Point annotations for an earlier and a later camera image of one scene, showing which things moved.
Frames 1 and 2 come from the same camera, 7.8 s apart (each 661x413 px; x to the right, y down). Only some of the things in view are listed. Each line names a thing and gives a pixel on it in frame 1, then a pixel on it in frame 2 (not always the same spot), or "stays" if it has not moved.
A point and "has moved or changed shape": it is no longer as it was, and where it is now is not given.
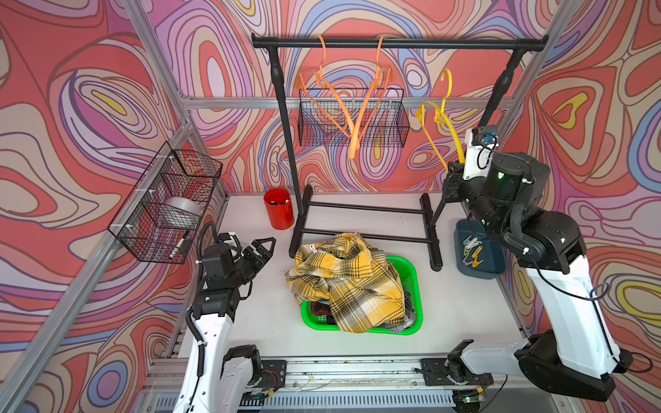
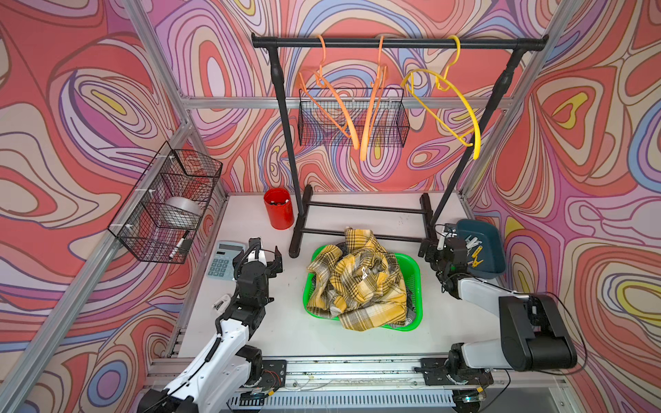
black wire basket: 159,218 stays
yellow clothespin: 474,255 stays
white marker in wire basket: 178,246 stays
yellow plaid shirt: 357,279 has moved or changed shape
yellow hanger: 442,118 to 447,101
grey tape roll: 180,211 stays
